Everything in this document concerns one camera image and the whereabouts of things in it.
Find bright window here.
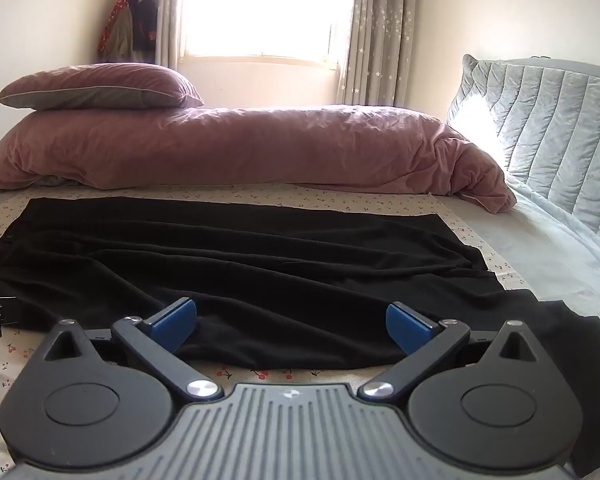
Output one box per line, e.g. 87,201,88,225
179,0,356,68

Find dark hanging jacket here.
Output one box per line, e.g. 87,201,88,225
127,0,159,64

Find grey star curtain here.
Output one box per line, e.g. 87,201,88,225
336,0,425,109
152,0,190,68

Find pink and grey pillow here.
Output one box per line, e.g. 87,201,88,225
0,63,205,111

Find grey quilted headboard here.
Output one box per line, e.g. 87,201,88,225
445,54,600,252

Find red patterned hanging garment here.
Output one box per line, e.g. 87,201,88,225
97,0,134,61

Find pink duvet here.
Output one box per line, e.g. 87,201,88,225
0,104,518,213

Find black pants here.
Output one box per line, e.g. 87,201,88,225
0,196,600,478

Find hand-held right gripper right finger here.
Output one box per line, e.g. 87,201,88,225
357,301,537,403

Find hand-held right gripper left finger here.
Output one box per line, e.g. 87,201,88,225
44,297,224,403

